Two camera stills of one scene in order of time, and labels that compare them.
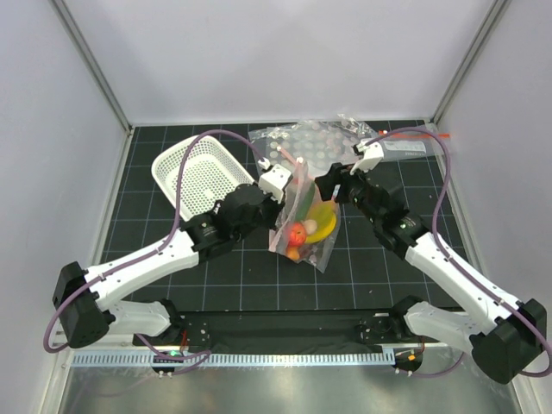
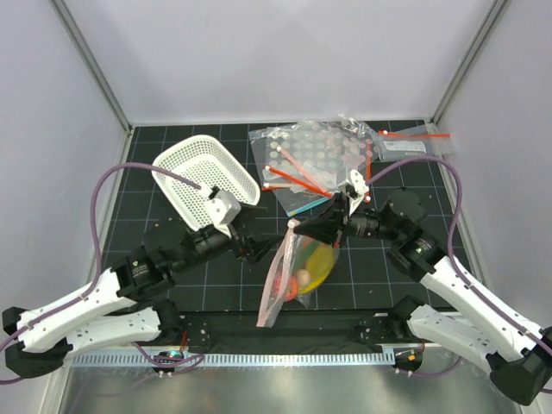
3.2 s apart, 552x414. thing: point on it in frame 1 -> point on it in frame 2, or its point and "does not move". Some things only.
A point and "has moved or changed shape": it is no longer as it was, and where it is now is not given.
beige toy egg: [310, 226] has moved or changed shape
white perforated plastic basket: [210, 174] does not move
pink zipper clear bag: [308, 227] -> [304, 267]
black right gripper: [339, 174] -> [326, 227]
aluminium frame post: [494, 16] does not move
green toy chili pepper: [306, 203] -> [307, 253]
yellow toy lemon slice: [324, 214] has moved or changed shape
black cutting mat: [365, 269] does not move
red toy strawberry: [297, 235] -> [291, 288]
